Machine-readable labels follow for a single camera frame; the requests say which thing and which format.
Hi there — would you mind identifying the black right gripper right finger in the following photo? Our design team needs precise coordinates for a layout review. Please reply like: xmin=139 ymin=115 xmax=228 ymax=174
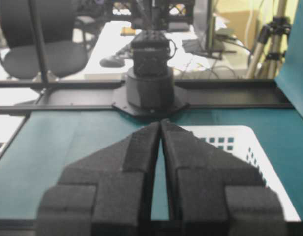
xmin=161 ymin=120 xmax=285 ymax=236

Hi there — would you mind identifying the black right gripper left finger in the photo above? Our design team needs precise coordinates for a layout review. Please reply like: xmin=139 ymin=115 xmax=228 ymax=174
xmin=37 ymin=122 xmax=159 ymax=236

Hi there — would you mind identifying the white perforated plastic basket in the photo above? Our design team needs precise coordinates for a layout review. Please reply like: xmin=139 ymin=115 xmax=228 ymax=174
xmin=182 ymin=125 xmax=301 ymax=222

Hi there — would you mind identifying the white desk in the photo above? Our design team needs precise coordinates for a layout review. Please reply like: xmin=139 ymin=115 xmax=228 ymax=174
xmin=84 ymin=21 xmax=248 ymax=80

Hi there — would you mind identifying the teal backdrop panel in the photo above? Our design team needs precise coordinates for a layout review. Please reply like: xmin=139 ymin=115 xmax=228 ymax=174
xmin=275 ymin=0 xmax=303 ymax=118

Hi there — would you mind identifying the cardboard box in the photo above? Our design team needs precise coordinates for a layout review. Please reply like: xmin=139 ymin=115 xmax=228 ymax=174
xmin=217 ymin=10 xmax=259 ymax=49

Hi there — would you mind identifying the black office chair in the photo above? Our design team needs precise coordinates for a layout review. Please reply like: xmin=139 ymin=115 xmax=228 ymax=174
xmin=0 ymin=0 xmax=88 ymax=80

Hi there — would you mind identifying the computer monitor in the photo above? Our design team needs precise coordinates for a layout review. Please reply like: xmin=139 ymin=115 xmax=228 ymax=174
xmin=191 ymin=0 xmax=236 ymax=60

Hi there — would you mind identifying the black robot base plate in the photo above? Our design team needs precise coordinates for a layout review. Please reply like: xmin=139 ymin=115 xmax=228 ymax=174
xmin=112 ymin=86 xmax=189 ymax=119

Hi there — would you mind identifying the black frame rail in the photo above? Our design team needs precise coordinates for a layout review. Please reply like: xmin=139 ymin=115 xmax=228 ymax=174
xmin=0 ymin=80 xmax=294 ymax=116

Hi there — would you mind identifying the camera tripod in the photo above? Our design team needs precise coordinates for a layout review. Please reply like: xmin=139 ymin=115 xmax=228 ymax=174
xmin=245 ymin=0 xmax=292 ymax=79

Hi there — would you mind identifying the black frame upright post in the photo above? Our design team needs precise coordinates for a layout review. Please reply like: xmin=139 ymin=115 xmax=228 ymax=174
xmin=27 ymin=0 xmax=49 ymax=84

